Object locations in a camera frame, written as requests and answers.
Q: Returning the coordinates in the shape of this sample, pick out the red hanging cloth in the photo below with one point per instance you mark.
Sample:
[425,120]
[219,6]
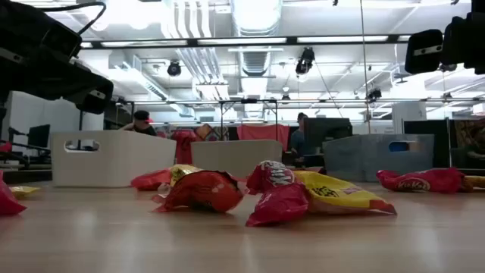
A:
[265,132]

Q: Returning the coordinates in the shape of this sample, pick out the silver ventilation duct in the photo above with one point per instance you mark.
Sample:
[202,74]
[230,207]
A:
[255,60]

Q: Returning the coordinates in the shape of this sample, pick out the dark patterned wall cloth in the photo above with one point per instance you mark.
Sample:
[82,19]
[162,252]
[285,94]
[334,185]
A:
[470,132]

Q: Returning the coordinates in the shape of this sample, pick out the red draped garment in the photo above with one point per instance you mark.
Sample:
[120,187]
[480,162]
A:
[183,146]

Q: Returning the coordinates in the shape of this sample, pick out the white plastic bin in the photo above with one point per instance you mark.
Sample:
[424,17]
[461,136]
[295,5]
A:
[121,163]

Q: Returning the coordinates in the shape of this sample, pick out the black ceiling spotlight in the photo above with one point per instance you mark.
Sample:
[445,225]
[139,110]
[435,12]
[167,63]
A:
[449,68]
[374,95]
[305,62]
[174,69]

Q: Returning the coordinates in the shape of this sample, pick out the translucent grey plastic bin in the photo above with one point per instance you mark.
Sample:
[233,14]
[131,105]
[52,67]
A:
[363,159]

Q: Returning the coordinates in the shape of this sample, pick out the colourful patterned cloth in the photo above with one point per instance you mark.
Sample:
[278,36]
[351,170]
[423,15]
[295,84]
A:
[206,132]

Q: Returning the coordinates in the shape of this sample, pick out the black stand frame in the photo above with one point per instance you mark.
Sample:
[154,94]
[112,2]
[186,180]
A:
[221,121]

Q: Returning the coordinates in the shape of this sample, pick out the light grey plastic bin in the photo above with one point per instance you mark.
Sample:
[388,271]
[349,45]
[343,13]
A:
[235,155]

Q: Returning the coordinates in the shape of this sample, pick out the person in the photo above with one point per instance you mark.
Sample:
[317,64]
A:
[298,140]
[144,127]

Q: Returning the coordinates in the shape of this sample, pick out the thin vertical pole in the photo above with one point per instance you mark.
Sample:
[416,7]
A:
[364,76]

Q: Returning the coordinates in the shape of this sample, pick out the black computer monitor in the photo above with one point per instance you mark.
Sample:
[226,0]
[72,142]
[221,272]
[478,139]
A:
[39,136]
[327,130]

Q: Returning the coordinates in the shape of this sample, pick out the yellow Sour Patch packet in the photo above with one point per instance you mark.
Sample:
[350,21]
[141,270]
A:
[341,193]
[182,171]
[22,190]

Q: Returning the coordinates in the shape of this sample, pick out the red KitKat packet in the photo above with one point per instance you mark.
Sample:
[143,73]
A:
[7,201]
[417,182]
[276,201]

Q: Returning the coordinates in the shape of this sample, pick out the red-orange candy packet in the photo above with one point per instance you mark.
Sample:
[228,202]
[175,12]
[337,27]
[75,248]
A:
[201,193]

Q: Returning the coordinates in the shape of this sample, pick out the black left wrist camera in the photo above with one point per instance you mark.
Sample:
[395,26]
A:
[62,39]

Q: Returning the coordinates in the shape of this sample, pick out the orange Reese's packet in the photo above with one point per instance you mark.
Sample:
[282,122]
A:
[477,182]
[151,180]

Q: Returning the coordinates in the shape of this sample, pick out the black partition panel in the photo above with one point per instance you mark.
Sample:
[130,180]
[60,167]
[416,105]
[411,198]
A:
[441,144]

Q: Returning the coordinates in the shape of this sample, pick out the long grey horizontal rail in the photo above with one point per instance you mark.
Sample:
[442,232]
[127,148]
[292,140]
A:
[341,101]

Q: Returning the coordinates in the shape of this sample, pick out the black overhead light beam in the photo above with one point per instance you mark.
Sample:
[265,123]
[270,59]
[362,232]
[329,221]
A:
[191,42]

